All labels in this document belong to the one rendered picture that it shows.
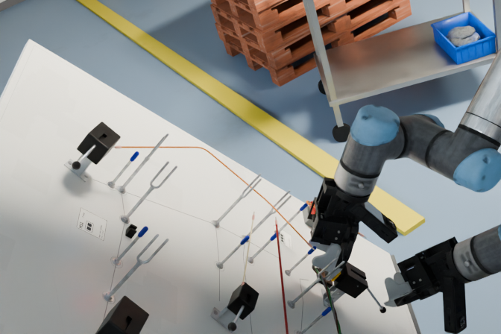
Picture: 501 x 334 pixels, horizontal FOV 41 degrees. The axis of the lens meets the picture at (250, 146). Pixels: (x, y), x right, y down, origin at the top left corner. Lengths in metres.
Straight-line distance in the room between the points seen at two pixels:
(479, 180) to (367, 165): 0.18
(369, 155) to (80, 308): 0.53
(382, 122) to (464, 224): 2.00
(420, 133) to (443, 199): 2.04
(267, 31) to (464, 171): 3.10
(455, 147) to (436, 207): 2.05
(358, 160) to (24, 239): 0.55
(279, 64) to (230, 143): 0.63
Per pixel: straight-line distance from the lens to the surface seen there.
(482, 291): 2.85
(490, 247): 1.26
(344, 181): 1.20
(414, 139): 1.21
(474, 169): 1.13
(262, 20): 4.13
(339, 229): 1.26
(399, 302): 1.39
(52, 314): 0.96
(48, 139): 1.21
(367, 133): 1.15
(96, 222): 1.12
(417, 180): 3.36
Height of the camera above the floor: 2.16
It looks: 34 degrees down
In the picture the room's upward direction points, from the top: 19 degrees counter-clockwise
